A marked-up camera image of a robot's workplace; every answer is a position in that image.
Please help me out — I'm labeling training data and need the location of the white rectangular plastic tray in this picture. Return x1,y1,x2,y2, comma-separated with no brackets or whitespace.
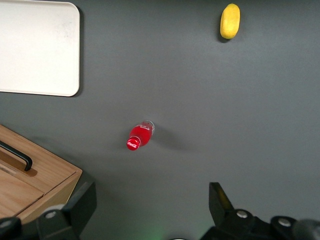
0,1,81,98

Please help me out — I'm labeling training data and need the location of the wooden drawer with handle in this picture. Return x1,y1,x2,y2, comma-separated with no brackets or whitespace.
0,124,79,194

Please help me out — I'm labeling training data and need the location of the black metal drawer handle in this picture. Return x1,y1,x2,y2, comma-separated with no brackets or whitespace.
0,140,34,172

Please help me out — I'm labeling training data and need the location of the yellow lemon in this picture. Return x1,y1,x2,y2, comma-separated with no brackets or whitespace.
219,3,241,40

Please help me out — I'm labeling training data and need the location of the wooden drawer cabinet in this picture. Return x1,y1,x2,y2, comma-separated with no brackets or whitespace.
0,124,84,225

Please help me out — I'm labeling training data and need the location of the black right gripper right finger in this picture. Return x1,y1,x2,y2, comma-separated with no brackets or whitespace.
199,181,276,240

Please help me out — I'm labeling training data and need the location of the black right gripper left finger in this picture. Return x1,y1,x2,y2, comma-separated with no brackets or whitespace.
36,180,98,240

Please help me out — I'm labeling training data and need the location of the red cola bottle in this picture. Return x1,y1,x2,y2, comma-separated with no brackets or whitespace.
126,120,156,152

